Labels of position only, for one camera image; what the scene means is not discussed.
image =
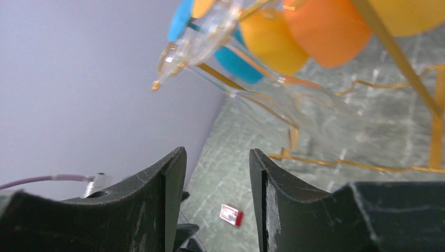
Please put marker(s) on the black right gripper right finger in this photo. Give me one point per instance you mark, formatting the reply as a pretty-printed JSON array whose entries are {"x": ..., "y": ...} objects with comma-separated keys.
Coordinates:
[{"x": 293, "y": 215}]

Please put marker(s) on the clear wine glass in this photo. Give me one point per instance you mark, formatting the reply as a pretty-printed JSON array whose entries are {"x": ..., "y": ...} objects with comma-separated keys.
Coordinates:
[
  {"x": 299, "y": 87},
  {"x": 258, "y": 100}
]

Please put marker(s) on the blue wine glass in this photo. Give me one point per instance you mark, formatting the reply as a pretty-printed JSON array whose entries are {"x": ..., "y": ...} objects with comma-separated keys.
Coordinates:
[{"x": 202, "y": 36}]

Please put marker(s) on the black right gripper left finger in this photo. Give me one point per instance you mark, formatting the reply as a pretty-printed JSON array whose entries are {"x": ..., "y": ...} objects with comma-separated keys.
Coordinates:
[{"x": 139, "y": 213}]

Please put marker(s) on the small red white box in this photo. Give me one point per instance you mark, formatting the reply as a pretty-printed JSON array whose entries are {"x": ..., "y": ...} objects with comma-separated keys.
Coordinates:
[{"x": 231, "y": 215}]

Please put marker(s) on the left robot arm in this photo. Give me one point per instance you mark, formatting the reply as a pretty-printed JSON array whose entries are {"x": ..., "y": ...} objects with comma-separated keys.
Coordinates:
[{"x": 186, "y": 238}]

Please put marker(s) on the yellow wine glass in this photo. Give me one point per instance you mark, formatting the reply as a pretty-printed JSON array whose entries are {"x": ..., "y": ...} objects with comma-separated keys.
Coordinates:
[
  {"x": 249, "y": 39},
  {"x": 409, "y": 17}
]

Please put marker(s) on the yellow wine glass left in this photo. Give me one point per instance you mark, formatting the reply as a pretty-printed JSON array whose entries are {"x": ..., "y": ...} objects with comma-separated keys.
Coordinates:
[{"x": 249, "y": 39}]

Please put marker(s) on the orange wine glass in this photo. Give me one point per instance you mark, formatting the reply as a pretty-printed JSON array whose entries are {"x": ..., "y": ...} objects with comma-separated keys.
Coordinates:
[{"x": 332, "y": 32}]

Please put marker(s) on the yellow wine glass right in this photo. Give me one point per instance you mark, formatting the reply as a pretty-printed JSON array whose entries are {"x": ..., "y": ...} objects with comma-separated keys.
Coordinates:
[{"x": 409, "y": 17}]

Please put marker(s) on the gold wire glass rack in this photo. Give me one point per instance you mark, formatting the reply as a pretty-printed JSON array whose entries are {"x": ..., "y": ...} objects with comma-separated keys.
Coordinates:
[{"x": 394, "y": 89}]

